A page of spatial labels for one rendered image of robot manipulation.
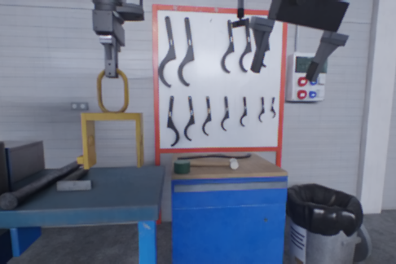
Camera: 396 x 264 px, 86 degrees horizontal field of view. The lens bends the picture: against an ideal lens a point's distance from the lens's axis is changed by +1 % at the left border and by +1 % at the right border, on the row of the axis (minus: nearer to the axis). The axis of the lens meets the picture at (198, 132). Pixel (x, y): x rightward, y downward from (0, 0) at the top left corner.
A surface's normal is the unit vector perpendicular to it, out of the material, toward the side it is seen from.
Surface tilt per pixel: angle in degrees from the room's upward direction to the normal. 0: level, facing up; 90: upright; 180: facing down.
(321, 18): 114
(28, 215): 90
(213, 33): 90
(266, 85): 90
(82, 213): 90
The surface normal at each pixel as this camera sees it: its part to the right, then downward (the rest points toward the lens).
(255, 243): 0.11, 0.11
